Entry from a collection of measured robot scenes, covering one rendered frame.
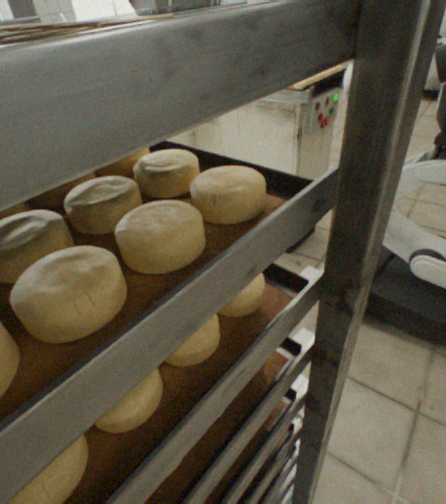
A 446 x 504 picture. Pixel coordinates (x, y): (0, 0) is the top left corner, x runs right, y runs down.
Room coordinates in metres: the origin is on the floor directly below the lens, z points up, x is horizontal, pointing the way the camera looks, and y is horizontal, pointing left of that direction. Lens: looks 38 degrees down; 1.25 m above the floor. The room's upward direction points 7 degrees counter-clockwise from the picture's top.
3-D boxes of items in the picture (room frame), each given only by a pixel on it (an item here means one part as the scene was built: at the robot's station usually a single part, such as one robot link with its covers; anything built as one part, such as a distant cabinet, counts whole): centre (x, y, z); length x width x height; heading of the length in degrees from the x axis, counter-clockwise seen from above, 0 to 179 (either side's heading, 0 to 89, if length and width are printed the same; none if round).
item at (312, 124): (1.53, -0.55, 0.77); 0.24 x 0.04 x 0.14; 133
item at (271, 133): (1.79, -0.31, 0.45); 0.70 x 0.34 x 0.90; 43
